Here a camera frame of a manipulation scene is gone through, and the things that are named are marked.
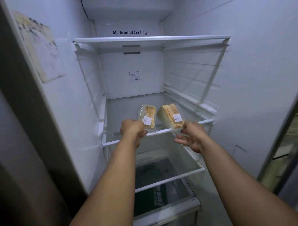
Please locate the person's right hand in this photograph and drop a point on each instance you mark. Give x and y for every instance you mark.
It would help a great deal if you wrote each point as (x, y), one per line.
(194, 135)

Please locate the person's left hand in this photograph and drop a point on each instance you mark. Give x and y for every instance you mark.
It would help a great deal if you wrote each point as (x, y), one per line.
(131, 129)

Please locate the person's left thumb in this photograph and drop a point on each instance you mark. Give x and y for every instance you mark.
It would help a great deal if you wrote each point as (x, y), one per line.
(143, 134)

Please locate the person's right thumb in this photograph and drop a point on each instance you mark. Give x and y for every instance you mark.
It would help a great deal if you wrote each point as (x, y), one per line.
(184, 130)

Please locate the plastic-wrapped sandwich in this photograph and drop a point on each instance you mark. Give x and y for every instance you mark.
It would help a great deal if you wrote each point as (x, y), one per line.
(170, 115)
(149, 116)

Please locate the person's left forearm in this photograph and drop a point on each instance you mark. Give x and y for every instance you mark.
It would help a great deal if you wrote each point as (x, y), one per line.
(109, 184)

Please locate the person's right forearm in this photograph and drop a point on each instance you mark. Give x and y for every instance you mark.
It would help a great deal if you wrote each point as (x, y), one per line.
(235, 184)

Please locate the glass refrigerator shelf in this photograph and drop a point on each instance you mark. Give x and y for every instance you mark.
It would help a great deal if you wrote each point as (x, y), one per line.
(123, 111)
(151, 39)
(177, 178)

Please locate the white square vent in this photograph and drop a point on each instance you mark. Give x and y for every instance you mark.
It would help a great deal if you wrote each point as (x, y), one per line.
(134, 76)

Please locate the dark green packet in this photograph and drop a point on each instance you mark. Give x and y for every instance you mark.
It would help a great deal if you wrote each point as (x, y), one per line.
(151, 201)

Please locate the clear refrigerator drawer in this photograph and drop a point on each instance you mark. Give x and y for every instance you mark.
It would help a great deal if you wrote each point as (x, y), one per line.
(181, 209)

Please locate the white refrigerator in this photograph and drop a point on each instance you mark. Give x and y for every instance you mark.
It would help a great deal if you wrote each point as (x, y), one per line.
(244, 69)

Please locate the grey refrigerator door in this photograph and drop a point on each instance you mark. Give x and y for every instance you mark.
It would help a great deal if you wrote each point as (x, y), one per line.
(274, 151)
(21, 139)

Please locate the yellowed paper sticker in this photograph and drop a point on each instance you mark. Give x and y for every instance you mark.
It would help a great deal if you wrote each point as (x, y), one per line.
(39, 51)

